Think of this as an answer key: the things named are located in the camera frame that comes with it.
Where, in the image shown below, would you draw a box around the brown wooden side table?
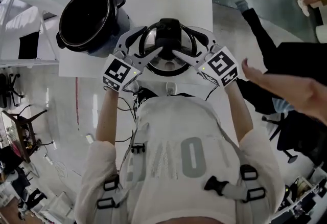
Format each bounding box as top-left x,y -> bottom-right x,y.
1,109 -> 48,165

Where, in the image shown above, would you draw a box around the person's left white shoe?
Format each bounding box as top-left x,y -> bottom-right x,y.
126,81 -> 140,92

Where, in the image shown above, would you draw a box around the black steel pressure cooker lid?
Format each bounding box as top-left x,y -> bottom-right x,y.
139,18 -> 198,77

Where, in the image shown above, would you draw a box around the person's left forearm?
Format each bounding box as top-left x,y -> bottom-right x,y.
96,87 -> 120,146

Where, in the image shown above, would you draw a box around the person's white shoe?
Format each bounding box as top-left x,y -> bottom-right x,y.
165,82 -> 178,96
126,81 -> 140,92

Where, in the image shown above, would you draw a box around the black pressure cooker pot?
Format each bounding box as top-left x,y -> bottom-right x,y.
56,0 -> 131,58

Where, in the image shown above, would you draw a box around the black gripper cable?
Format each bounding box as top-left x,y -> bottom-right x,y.
205,84 -> 218,101
103,86 -> 139,142

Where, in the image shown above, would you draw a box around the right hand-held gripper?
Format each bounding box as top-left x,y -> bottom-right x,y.
171,25 -> 240,88

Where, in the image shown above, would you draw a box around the black square panel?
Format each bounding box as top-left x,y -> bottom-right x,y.
18,31 -> 40,60

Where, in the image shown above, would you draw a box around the person's right white shoe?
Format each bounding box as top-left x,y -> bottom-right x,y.
165,82 -> 178,96

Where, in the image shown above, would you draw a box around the person's right forearm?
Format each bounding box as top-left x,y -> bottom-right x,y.
224,78 -> 253,146

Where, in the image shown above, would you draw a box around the person's white t-shirt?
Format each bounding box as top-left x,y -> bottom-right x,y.
74,94 -> 286,224

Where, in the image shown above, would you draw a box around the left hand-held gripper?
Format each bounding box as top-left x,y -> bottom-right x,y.
103,25 -> 164,92

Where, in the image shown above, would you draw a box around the white table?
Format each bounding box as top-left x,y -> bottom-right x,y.
58,0 -> 214,84

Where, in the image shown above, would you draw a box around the white slipper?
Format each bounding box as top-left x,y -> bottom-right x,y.
296,0 -> 311,17

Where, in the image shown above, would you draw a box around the person's black trousers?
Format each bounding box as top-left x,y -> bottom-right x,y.
137,87 -> 159,104

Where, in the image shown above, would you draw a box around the black office chair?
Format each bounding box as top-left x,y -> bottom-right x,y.
0,73 -> 25,109
262,110 -> 327,165

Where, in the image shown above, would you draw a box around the grey strap harness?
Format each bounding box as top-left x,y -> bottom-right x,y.
96,122 -> 266,224

